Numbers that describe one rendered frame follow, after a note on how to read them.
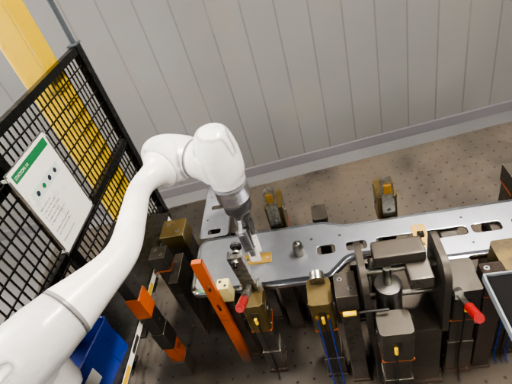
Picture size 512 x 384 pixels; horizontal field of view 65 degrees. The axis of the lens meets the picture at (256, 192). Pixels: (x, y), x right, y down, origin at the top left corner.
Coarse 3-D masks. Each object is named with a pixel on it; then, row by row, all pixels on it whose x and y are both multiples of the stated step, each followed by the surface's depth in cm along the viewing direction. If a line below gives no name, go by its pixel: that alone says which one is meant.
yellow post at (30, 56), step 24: (0, 0) 116; (0, 24) 121; (24, 24) 124; (0, 48) 126; (24, 48) 125; (48, 48) 134; (24, 72) 130; (72, 96) 142; (48, 120) 142; (72, 120) 142; (96, 144) 152; (96, 168) 155; (120, 192) 164
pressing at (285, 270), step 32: (320, 224) 125; (352, 224) 122; (384, 224) 119; (416, 224) 116; (448, 224) 113; (224, 256) 125; (288, 256) 119; (320, 256) 116; (352, 256) 113; (448, 256) 105; (480, 256) 103; (192, 288) 119
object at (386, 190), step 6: (384, 180) 118; (390, 180) 118; (384, 186) 118; (390, 186) 118; (384, 192) 119; (390, 192) 118; (384, 198) 120; (390, 198) 120; (384, 204) 121; (390, 204) 121; (384, 210) 122; (390, 210) 122
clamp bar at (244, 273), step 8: (232, 248) 98; (240, 248) 98; (232, 256) 95; (240, 256) 94; (232, 264) 95; (240, 264) 96; (248, 264) 100; (240, 272) 99; (248, 272) 99; (240, 280) 102; (248, 280) 102; (256, 280) 106; (256, 288) 105
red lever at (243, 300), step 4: (248, 284) 105; (248, 288) 102; (252, 288) 104; (244, 292) 100; (248, 292) 100; (240, 296) 97; (244, 296) 96; (248, 296) 99; (240, 300) 94; (244, 300) 94; (236, 304) 93; (240, 304) 92; (244, 304) 93; (236, 308) 92; (240, 308) 92; (244, 308) 92; (240, 312) 92
